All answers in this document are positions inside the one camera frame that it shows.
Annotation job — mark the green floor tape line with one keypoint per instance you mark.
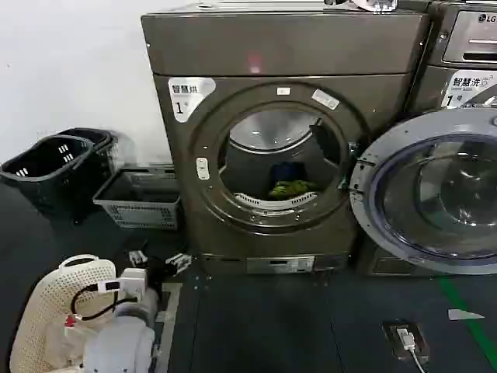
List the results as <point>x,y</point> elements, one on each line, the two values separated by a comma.
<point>466,311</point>

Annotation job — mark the cream cloth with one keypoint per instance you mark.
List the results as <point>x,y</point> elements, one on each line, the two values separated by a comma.
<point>58,342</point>

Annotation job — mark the blue garment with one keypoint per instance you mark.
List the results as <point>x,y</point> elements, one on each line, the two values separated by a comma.
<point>289,171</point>

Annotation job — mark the small black plastic basket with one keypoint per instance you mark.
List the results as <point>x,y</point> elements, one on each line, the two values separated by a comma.
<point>99,138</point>

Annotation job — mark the white plug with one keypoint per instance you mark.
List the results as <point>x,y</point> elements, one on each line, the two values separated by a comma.
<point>405,337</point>

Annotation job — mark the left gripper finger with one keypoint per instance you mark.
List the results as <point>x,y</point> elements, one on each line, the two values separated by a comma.
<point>179,261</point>
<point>136,258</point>

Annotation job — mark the white tape scrap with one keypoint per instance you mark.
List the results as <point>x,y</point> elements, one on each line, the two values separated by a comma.
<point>464,314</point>

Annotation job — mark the green garment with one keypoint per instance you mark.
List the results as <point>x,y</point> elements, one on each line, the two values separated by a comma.
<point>291,188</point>

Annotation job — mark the grey metal floor frame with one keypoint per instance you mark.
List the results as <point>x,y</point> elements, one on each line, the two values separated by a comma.
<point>169,326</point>

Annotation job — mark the grey front-load dryer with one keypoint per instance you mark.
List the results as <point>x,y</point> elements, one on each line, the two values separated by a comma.
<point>279,50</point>

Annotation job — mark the white lint filter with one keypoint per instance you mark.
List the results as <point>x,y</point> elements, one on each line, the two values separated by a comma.
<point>264,203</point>

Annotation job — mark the white perforated laundry basket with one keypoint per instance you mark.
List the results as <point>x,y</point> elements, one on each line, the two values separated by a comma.
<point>42,295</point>

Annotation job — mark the floor socket box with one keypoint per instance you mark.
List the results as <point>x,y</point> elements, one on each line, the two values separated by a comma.
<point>390,338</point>

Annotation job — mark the grey machine with drawer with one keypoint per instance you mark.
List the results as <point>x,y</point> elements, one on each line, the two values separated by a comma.
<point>466,42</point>

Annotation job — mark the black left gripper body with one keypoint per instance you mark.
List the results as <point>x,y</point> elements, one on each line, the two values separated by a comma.
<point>156,270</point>

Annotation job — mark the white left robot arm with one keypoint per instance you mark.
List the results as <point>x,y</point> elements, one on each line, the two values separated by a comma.
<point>124,334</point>

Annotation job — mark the round glass dryer door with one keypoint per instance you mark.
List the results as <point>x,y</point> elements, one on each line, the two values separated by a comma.
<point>446,186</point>

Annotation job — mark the grey slotted plastic crate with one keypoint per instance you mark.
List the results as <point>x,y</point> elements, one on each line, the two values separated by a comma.
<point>136,211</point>

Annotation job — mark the large black plastic basket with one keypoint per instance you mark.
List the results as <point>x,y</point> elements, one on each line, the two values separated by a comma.
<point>42,175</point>

